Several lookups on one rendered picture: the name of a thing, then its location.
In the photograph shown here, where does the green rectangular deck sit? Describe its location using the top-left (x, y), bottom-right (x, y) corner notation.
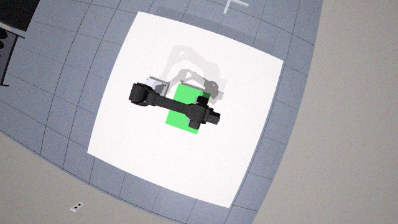
top-left (165, 84), bottom-right (211, 135)

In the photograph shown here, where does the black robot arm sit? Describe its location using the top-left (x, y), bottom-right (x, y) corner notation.
top-left (128, 83), bottom-right (221, 125)

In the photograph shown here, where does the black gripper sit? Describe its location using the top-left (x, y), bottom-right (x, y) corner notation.
top-left (188, 96), bottom-right (208, 130)

